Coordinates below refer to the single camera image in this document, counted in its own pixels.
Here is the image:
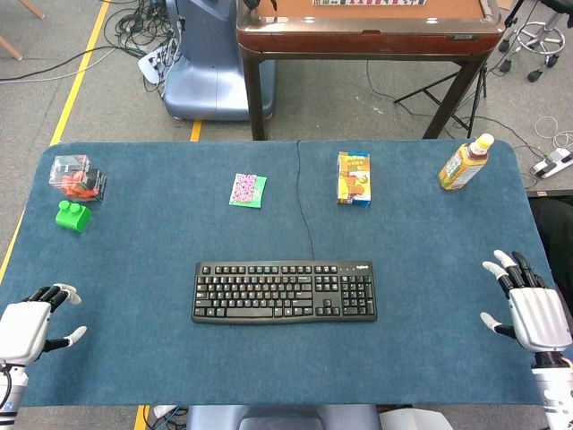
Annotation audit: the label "white power strip with cables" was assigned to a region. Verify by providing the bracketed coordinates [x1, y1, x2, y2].
[136, 37, 182, 86]

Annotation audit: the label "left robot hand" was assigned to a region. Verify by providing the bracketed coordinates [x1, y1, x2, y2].
[0, 282, 88, 366]

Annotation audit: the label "yellow floor tape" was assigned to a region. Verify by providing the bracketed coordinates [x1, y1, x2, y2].
[0, 0, 111, 288]

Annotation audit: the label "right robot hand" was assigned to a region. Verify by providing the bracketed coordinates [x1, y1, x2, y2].
[479, 249, 573, 356]

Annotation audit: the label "clear box with red toys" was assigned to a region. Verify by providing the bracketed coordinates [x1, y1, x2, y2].
[48, 154, 108, 203]

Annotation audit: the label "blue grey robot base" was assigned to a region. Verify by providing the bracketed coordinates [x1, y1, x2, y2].
[161, 0, 277, 122]

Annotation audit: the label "black keyboard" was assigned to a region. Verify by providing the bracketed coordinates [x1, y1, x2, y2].
[191, 260, 379, 326]

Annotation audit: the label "orange snack package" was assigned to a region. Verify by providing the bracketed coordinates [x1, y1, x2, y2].
[336, 150, 372, 209]

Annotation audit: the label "black tripod stand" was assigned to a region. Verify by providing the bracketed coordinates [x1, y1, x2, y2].
[392, 66, 489, 139]

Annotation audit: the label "blue felt table mat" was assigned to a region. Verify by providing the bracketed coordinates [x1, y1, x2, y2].
[0, 139, 557, 408]

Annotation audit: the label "green plastic block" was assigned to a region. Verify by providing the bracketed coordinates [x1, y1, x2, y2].
[55, 199, 93, 234]

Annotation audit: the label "brown mahjong table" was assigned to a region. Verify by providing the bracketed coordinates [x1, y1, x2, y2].
[235, 0, 506, 142]

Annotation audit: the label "pink patterned green packet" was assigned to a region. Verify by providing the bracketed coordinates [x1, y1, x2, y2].
[228, 172, 268, 210]

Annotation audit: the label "yellow tea bottle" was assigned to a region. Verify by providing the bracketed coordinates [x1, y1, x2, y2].
[437, 133, 496, 193]

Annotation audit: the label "robot torso base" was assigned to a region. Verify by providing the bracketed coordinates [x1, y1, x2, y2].
[184, 404, 453, 430]

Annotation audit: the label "black keyboard cable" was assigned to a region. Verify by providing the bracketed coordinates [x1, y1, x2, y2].
[295, 139, 317, 262]

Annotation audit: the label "rolling stool chrome base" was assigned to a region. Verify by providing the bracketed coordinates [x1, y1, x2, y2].
[497, 13, 566, 83]

